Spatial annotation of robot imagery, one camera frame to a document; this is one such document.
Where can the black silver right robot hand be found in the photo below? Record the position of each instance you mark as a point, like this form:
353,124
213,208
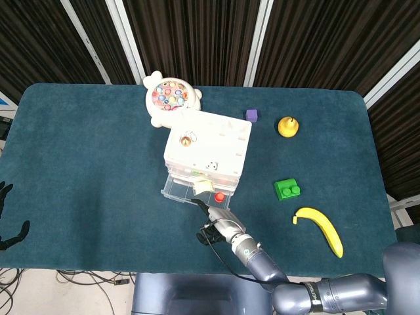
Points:
226,223

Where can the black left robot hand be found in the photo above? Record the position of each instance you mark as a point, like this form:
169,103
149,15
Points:
14,238

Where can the clear drawer with red stamp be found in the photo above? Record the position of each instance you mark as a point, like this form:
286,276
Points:
178,190

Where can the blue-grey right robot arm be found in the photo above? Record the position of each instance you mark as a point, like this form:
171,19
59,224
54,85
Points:
262,265

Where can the clear drawer with glue stick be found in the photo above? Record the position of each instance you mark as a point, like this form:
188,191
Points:
226,176

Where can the white plastic drawer cabinet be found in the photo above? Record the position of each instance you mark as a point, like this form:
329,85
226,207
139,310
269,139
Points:
210,141

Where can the red plastic stamp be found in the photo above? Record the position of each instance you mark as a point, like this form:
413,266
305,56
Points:
219,197

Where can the white die with black dots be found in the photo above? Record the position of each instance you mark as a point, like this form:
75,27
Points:
212,165

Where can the green building block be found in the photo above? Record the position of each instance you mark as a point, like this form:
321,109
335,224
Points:
285,193

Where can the blue-grey robot torso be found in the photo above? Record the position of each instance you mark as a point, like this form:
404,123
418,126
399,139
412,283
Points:
197,295

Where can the small gold bell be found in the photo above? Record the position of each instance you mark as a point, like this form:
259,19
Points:
185,141

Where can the yellow toy banana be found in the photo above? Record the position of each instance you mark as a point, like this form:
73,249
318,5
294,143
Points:
325,226

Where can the teal table cloth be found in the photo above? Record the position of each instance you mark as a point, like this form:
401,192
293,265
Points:
82,164

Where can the small purple cube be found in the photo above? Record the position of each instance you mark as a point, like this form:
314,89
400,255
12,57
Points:
252,115

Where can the yellow toy pear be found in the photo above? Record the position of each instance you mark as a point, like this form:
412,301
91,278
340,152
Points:
288,128

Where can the black power adapter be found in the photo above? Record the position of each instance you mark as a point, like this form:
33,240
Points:
120,281

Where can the white fishing game toy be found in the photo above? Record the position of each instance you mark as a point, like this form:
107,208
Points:
157,113

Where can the blue white sign board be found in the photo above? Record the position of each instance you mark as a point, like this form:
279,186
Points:
6,100

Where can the white metal stand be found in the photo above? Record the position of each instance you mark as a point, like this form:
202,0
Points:
402,210

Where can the black pleated curtain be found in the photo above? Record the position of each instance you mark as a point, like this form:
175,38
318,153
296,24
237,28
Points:
197,36

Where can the double white frame post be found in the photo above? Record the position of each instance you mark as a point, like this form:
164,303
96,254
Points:
128,42

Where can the single white frame post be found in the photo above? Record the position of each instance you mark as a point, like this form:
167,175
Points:
88,42

